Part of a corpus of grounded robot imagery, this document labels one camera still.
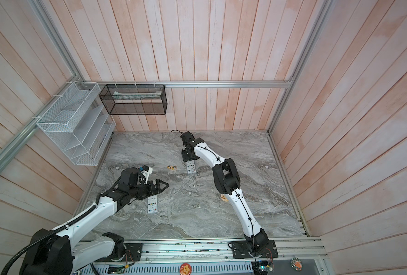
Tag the aluminium front rail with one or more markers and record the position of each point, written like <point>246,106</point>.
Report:
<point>201,250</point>

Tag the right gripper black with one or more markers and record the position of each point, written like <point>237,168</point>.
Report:
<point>185,158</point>

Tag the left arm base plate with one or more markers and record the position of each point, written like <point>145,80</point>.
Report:
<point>127,252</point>

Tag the black wire mesh basket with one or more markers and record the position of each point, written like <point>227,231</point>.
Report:
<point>134,99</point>

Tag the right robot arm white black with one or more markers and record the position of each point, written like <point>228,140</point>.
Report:
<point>228,183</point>

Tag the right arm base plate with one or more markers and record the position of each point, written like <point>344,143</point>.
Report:
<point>245,250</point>

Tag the white remote control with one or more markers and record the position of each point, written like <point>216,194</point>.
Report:
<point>152,204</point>
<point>190,165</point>

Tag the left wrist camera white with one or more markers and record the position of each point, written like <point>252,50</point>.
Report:
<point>144,174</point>

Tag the round wooden coaster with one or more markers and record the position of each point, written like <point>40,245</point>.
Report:
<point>224,198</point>

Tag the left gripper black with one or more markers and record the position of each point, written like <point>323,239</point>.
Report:
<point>156,189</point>

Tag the white wire mesh shelf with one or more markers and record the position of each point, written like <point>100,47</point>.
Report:
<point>78,125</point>

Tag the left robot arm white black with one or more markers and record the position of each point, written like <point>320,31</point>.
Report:
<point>56,251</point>

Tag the round badge right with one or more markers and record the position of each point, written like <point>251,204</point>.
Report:
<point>296,264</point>

